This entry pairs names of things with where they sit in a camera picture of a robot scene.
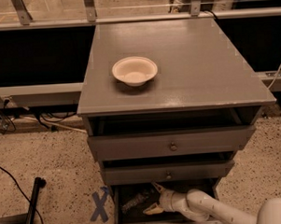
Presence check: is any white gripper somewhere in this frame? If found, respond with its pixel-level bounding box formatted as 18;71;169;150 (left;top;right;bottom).
143;182;189;216

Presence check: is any clear plastic water bottle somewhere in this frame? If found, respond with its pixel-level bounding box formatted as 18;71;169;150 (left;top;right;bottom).
121;189;150;214

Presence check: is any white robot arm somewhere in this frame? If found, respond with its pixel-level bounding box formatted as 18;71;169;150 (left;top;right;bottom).
143;182;281;224

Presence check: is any grey bottom drawer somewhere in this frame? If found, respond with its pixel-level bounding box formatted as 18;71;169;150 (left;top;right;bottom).
111;183;223;224

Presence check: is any grey drawer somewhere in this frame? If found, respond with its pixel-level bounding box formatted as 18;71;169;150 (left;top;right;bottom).
88;126;255;161
111;183;223;224
102;161;234;186

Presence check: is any grey middle drawer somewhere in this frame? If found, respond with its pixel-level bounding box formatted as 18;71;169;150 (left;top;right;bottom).
102;161;234;186

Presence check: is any grey wooden drawer cabinet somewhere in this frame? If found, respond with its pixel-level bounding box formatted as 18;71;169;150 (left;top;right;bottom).
72;15;281;224

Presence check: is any grey top drawer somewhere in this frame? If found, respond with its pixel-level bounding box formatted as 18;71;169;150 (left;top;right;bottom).
88;126;255;161

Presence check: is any blue tape cross mark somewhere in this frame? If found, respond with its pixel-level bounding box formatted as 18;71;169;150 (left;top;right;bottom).
90;187;108;223

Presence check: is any black metal stand leg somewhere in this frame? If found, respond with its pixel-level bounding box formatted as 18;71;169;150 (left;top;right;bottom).
25;177;46;224

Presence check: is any white paper bowl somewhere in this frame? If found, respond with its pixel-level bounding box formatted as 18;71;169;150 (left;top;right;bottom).
111;56;159;87

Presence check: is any black floor cable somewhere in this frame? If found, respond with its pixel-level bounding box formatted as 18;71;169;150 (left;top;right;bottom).
0;161;46;224

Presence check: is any metal rail frame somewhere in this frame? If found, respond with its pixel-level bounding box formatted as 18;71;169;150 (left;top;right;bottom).
0;0;281;98

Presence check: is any black cable bundle under rail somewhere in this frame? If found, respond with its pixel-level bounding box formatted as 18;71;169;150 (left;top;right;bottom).
0;96;78;135

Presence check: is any white cable at right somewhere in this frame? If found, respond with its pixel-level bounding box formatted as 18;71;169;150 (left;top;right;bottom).
264;49;281;91

